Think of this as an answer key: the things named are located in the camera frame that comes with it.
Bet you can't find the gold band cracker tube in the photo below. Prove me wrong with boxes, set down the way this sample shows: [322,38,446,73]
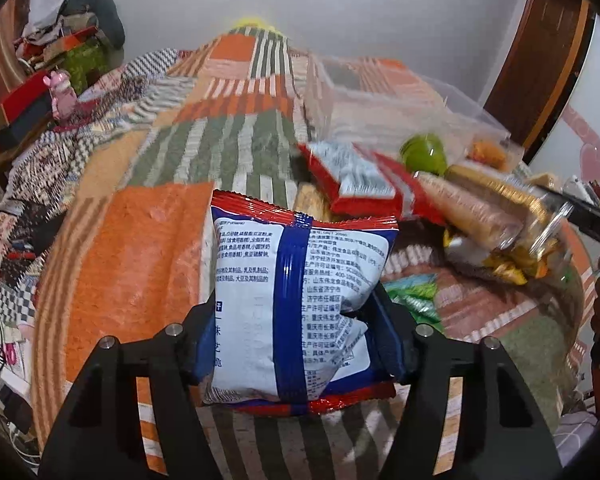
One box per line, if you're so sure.
[444,160,572,278]

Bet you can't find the blue white snack bag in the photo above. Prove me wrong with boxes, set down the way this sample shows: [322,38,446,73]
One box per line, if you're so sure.
[196,191,398,416]

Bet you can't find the yellow snack wrapper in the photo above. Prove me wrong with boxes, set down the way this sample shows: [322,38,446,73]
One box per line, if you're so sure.
[443,230,550,286]

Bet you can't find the purple label biscuit roll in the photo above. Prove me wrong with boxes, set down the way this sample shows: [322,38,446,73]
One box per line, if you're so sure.
[415,171,524,250]

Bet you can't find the orange snack bag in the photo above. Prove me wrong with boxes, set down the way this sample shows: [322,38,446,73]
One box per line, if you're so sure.
[467,139,508,171]

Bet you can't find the small green snack packet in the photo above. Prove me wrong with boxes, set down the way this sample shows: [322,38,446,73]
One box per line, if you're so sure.
[384,274,444,333]

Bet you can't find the green jelly cup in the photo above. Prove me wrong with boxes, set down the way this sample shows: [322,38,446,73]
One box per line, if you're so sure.
[399,133,448,176]

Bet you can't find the patchwork striped bedspread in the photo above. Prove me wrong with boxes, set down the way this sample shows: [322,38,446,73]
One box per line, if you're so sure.
[29,27,596,480]

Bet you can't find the red white snack bag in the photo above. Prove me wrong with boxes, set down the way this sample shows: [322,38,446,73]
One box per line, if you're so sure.
[299,141,444,226]

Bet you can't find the checkered patchwork quilt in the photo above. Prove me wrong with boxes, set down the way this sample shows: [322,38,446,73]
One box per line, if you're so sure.
[0,48,180,327]

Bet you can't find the clear plastic storage bin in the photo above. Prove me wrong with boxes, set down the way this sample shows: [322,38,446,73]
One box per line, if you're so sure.
[304,54,509,164]

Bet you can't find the pink plush toy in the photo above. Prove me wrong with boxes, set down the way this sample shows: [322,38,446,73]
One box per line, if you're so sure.
[43,70,78,122]

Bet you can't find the red box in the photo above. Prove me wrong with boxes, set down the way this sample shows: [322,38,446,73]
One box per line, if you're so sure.
[1,70,50,125]

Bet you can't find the yellow pillow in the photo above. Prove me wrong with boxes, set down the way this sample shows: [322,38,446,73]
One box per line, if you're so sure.
[232,16,279,34]

